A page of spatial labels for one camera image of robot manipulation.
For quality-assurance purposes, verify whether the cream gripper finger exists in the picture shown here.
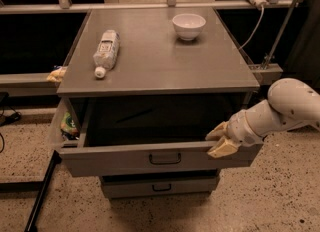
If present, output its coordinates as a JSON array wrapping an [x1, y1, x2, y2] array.
[[205, 122, 228, 141], [207, 136, 240, 158]]

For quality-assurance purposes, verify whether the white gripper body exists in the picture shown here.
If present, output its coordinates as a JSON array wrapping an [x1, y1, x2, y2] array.
[[227, 110, 263, 147]]

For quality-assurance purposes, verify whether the grey top drawer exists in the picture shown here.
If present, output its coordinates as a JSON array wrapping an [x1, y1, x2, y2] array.
[[60, 95, 261, 176]]

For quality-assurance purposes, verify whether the grey drawer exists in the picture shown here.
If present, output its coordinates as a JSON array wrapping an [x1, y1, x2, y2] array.
[[60, 95, 261, 176], [101, 176, 219, 199]]

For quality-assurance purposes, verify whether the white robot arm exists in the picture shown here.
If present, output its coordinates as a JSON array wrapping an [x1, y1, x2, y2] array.
[[206, 78, 320, 158]]

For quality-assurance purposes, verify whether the grey drawer cabinet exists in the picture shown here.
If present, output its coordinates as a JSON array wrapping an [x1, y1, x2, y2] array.
[[56, 6, 261, 200]]

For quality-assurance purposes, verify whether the grey bottom drawer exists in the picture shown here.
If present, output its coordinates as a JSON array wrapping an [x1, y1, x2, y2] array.
[[101, 176, 219, 199]]

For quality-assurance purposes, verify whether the white ceramic bowl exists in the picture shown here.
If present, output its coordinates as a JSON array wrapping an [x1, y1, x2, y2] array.
[[172, 13, 206, 41]]

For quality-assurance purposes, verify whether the clear plastic water bottle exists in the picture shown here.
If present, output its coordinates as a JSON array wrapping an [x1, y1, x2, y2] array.
[[93, 30, 120, 79]]

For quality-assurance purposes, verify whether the green snack packet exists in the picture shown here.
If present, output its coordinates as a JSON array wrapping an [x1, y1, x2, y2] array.
[[60, 112, 79, 139]]

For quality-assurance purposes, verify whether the clear plastic side bin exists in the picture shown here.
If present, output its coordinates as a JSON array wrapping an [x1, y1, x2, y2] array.
[[47, 97, 86, 162]]

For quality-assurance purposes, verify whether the yellow snack bag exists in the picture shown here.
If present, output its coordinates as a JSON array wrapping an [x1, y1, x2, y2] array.
[[47, 67, 67, 83]]

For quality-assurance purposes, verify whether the metal rail frame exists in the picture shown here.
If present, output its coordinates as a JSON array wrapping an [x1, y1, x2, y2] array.
[[0, 0, 304, 97]]

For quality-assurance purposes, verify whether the white power cable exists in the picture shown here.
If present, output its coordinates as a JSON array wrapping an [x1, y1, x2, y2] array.
[[237, 5, 266, 51]]

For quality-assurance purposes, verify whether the black floor frame bar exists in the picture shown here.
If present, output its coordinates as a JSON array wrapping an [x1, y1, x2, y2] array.
[[0, 151, 62, 232]]

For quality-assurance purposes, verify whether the black cable on left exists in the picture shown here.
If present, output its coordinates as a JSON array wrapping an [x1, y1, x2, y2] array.
[[0, 91, 22, 154]]

